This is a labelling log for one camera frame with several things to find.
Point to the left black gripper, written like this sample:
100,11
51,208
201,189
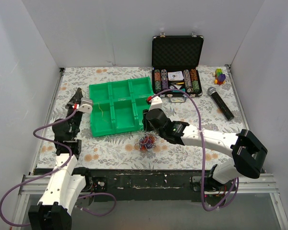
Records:
72,106

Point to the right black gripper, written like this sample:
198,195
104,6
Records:
145,117

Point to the green compartment tray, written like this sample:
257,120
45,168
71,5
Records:
118,106

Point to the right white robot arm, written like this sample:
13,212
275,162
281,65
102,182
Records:
247,153

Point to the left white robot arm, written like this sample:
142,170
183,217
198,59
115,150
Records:
53,211

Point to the black handheld microphone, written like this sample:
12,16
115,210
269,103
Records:
220,103

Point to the black poker chip case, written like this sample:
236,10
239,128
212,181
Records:
175,59

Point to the colourful toy block train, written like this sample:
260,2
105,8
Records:
219,77

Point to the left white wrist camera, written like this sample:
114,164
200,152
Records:
85,105

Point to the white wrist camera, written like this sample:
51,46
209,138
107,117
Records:
85,105
154,102

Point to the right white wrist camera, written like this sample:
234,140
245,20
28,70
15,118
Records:
154,102

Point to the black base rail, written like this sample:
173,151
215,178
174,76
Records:
141,185

